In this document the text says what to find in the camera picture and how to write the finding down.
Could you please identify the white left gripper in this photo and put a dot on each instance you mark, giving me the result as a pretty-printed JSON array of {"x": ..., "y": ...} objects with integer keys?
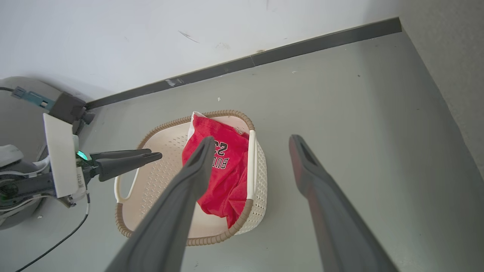
[{"x": 60, "y": 158}]

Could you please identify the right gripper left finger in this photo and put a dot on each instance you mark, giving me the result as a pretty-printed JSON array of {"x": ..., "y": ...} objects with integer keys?
[{"x": 170, "y": 219}]

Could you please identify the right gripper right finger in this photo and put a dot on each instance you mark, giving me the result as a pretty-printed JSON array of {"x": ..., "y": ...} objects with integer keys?
[{"x": 332, "y": 219}]

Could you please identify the red Bulls 23 jersey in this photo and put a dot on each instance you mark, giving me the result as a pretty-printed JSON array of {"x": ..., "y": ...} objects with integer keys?
[{"x": 228, "y": 181}]

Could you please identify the cream plastic laundry basket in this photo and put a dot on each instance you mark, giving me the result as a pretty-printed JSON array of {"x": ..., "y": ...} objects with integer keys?
[{"x": 162, "y": 181}]

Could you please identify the dark left wrist camera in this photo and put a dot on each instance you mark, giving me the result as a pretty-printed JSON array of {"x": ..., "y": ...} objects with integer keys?
[{"x": 70, "y": 107}]

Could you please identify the black wall baseboard strip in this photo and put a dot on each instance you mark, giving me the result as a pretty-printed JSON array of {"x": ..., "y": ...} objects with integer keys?
[{"x": 264, "y": 56}]

